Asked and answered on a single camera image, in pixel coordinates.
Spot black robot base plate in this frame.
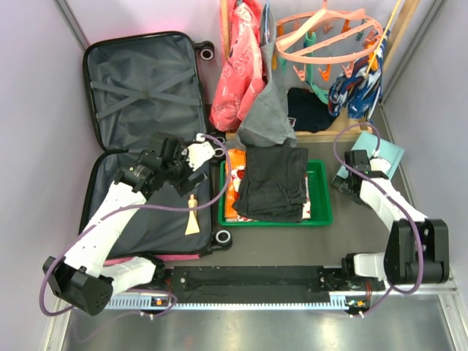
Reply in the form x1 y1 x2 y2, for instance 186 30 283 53
131 265 385 304

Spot coral patterned jacket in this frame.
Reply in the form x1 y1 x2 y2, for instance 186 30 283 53
210 1 265 132

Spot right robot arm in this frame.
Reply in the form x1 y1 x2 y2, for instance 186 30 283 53
341 150 450 290

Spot pink round clothes hanger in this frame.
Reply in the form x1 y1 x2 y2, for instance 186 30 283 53
273 0 385 83

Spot aluminium rail frame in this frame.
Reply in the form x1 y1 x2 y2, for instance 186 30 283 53
46 266 467 350

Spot teal round clothes hanger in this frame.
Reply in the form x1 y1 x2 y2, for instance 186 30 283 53
279 19 366 104

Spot blue white patterned garment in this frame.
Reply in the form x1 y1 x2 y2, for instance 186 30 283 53
328 35 388 122

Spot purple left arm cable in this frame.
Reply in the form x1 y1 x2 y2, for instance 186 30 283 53
39 133 232 319

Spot black denim jeans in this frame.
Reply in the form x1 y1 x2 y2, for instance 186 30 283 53
233 146 308 223

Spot dark navy folded garment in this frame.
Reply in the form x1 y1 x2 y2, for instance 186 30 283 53
287 88 336 133

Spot wooden clothes rack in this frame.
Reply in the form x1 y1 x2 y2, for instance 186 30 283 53
219 0 421 144

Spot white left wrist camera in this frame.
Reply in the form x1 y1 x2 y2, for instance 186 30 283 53
186 133 216 171

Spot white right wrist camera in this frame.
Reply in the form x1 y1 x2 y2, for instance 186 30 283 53
369 151 392 179

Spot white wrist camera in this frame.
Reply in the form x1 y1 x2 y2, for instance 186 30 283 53
369 151 392 179
186 133 216 171

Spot light blue plastic tray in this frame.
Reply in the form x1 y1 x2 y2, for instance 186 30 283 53
331 132 404 189

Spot pink hard-shell suitcase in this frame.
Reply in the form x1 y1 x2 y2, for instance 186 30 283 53
80 31 232 260

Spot orange item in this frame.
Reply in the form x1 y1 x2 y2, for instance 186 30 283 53
224 148 249 222

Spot grey hanging garment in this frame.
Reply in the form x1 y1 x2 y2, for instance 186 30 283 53
236 4 297 147

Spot white red floral garment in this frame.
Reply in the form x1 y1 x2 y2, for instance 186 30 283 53
233 168 311 222

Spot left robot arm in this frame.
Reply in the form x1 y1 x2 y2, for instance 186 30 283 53
39 132 216 317

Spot green plastic tray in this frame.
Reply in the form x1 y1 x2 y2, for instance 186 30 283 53
217 159 333 227

